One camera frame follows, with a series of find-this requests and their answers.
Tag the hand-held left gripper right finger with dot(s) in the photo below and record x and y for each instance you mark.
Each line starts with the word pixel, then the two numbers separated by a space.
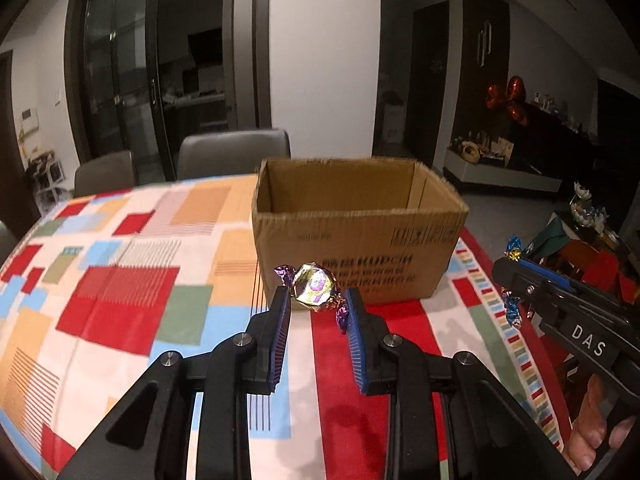
pixel 356 340

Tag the red foil balloon bunch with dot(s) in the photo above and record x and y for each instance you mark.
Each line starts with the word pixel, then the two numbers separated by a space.
pixel 510 100

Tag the blue candy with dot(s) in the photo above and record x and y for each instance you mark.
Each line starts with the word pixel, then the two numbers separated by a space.
pixel 513 247

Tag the patchwork tablecloth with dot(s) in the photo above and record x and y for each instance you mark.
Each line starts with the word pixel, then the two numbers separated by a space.
pixel 125 300

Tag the dark glass sliding door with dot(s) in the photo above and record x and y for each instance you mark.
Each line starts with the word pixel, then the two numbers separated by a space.
pixel 130 70

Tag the cardboard box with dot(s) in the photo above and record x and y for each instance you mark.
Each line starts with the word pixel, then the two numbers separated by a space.
pixel 350 240

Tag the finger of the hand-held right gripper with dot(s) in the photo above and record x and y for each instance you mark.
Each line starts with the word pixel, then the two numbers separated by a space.
pixel 547 272
pixel 515 280

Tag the beige gift bag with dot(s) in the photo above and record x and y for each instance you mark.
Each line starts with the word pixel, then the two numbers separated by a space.
pixel 504 152

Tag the gold candy with purple twists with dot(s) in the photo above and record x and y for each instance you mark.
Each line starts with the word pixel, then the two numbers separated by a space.
pixel 315 287

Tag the white intercom panel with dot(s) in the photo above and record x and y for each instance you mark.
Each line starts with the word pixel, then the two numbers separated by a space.
pixel 30 120

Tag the white low sideboard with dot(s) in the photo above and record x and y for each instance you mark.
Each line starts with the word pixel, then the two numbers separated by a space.
pixel 500 175

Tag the woven basket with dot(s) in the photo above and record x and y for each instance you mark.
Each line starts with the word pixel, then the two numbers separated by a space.
pixel 469 152

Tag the person's right hand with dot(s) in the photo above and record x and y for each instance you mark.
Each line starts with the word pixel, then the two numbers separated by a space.
pixel 590 435

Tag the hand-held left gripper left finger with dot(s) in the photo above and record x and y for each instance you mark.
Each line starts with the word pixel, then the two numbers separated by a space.
pixel 281 335

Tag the tall grey refrigerator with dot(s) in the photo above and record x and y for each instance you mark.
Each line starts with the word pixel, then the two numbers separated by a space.
pixel 239 50

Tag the green cloth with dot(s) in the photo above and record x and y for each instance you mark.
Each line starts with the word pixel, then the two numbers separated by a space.
pixel 547 240

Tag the white storage shelf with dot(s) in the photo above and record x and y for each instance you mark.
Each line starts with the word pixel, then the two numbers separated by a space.
pixel 47 180

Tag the white flower ornament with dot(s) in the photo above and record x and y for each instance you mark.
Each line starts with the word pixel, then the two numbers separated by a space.
pixel 590 207

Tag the wide grey dining chair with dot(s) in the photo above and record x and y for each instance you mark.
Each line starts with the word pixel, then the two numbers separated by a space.
pixel 230 155

